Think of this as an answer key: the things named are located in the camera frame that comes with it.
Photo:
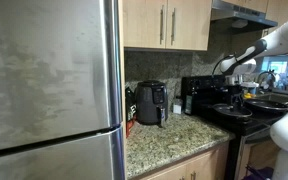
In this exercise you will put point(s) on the stainless steel fridge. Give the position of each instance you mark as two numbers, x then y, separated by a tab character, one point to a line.
44	83

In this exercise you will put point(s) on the steel kitchen sink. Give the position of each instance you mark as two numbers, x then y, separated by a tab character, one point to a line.
277	97

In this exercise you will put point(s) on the small black frying pan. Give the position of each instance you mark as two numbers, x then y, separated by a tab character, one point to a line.
227	111

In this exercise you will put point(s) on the black and red bag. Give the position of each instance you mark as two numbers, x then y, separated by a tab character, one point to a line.
130	111

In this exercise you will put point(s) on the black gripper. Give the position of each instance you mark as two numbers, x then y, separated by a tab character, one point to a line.
237	91

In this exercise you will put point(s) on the dark grey air fryer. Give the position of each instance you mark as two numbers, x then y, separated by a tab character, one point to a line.
149	103

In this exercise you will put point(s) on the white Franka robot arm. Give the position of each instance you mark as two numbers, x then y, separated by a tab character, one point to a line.
284	40

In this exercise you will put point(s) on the black electric stove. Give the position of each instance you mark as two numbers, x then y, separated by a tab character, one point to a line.
217	126

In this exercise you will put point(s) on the tall wood side panel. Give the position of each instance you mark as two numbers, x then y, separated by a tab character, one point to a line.
121	66

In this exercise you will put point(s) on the bright kitchen window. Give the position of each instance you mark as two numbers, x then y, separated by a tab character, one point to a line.
279	66

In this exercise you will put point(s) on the light wood base cabinet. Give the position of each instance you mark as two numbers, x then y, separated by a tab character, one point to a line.
204	166

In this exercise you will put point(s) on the chrome kitchen faucet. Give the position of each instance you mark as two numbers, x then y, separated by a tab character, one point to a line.
265	74

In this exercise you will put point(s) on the small white box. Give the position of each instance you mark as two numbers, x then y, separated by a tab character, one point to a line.
177	108

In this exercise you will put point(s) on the yellow sponge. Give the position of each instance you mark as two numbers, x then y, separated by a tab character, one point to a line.
247	96

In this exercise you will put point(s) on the light wood cabinet door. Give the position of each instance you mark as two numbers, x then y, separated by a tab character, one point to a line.
194	23
142	23

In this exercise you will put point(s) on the steel range hood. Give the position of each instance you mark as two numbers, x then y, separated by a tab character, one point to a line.
240	15

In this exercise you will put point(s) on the large black frying pan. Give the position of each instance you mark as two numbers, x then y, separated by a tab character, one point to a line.
267	105

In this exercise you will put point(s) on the purple object on floor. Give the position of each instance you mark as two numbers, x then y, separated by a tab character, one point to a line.
259	174

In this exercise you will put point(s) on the small blue white bottle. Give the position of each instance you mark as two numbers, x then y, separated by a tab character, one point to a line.
252	91

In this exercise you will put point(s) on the dark olive oil bottle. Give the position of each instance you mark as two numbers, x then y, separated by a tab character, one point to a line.
188	104

